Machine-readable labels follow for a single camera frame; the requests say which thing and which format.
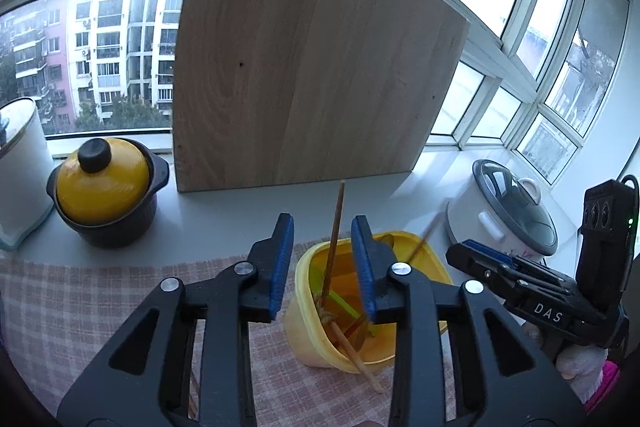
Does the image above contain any black camera box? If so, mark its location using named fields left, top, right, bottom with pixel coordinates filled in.
left=576, top=174, right=639, bottom=314

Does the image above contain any black pot yellow lid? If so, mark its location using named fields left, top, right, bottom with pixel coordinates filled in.
left=46, top=138, right=169, bottom=249

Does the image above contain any pink checkered table cloth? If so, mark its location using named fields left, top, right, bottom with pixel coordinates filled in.
left=0, top=235, right=459, bottom=427

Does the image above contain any yellow plastic utensil container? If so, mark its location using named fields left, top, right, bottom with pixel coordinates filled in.
left=284, top=231, right=452, bottom=374

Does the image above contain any white floral rice cooker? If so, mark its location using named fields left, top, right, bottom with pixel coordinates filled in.
left=446, top=159, right=558, bottom=262

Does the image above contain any right gloved hand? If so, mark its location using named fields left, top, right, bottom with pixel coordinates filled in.
left=522, top=322, right=614, bottom=411

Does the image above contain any white teal lidded pot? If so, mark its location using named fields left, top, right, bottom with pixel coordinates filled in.
left=0, top=98, right=54, bottom=251

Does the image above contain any green plastic spoon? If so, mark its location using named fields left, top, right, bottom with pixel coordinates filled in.
left=309, top=265, right=378, bottom=343

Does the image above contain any large light wooden board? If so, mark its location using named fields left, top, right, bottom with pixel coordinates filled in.
left=172, top=0, right=469, bottom=193

